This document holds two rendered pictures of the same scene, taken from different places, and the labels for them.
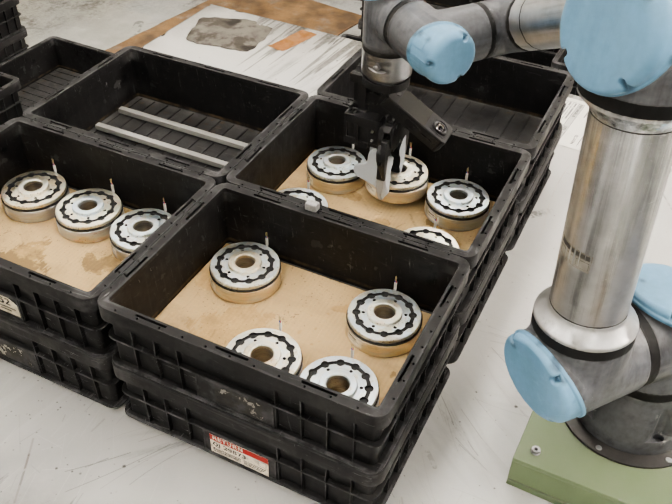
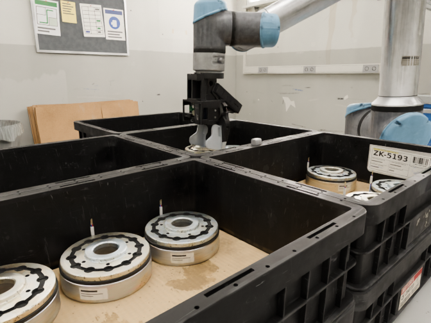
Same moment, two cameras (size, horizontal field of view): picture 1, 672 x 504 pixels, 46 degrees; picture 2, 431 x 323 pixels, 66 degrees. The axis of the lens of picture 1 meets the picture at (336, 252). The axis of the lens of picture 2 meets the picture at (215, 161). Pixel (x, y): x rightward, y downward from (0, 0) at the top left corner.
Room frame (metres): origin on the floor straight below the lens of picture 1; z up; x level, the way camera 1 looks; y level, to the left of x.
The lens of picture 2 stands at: (0.73, 0.66, 1.07)
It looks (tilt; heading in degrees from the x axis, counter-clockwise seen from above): 15 degrees down; 293
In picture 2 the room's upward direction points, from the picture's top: straight up
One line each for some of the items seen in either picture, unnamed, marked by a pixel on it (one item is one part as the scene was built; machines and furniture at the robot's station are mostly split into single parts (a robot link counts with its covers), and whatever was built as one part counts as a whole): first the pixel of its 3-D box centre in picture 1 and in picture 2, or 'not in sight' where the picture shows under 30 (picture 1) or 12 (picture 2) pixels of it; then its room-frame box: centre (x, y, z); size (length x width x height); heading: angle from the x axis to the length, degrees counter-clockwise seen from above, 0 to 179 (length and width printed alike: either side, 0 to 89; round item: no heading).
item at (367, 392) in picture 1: (337, 387); (401, 188); (0.64, -0.01, 0.86); 0.10 x 0.10 x 0.01
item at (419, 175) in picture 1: (397, 171); (204, 149); (1.08, -0.10, 0.88); 0.10 x 0.10 x 0.01
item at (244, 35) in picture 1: (227, 30); not in sight; (1.96, 0.30, 0.71); 0.22 x 0.19 x 0.01; 63
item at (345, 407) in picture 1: (289, 287); (337, 160); (0.75, 0.06, 0.92); 0.40 x 0.30 x 0.02; 65
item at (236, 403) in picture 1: (290, 315); (333, 187); (0.75, 0.06, 0.87); 0.40 x 0.30 x 0.11; 65
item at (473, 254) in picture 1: (382, 171); (221, 137); (1.02, -0.07, 0.92); 0.40 x 0.30 x 0.02; 65
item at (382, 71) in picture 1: (386, 62); (210, 63); (1.05, -0.07, 1.09); 0.08 x 0.08 x 0.05
